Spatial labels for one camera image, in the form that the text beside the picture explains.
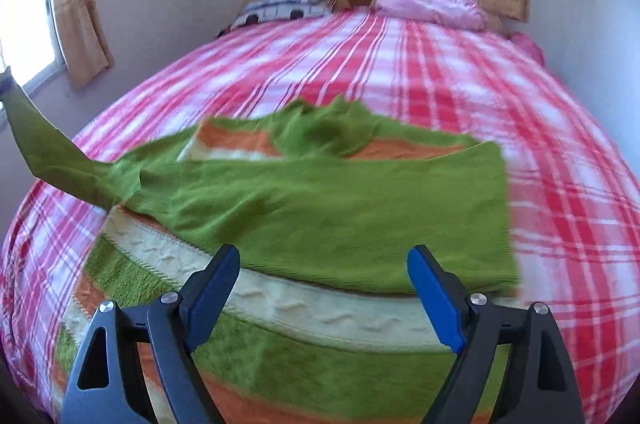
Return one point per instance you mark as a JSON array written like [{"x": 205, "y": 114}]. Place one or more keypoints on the printed grey pillow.
[{"x": 280, "y": 11}]

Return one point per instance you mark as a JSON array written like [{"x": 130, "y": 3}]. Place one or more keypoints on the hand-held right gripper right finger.
[{"x": 435, "y": 299}]

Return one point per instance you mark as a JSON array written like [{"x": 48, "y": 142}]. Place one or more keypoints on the pink cloth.
[{"x": 527, "y": 46}]

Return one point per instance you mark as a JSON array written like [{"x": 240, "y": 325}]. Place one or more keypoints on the green striped knit sweater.
[{"x": 300, "y": 194}]

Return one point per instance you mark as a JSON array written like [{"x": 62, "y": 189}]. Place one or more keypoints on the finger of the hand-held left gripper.
[{"x": 5, "y": 83}]

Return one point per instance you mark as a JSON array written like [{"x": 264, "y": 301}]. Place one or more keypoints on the red plaid bed sheet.
[{"x": 450, "y": 79}]

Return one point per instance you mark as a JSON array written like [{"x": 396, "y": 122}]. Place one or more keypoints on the window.
[{"x": 30, "y": 14}]

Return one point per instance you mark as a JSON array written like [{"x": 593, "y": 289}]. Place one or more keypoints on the pink crumpled blanket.
[{"x": 430, "y": 1}]

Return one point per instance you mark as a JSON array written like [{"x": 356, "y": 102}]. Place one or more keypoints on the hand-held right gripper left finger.
[{"x": 215, "y": 294}]

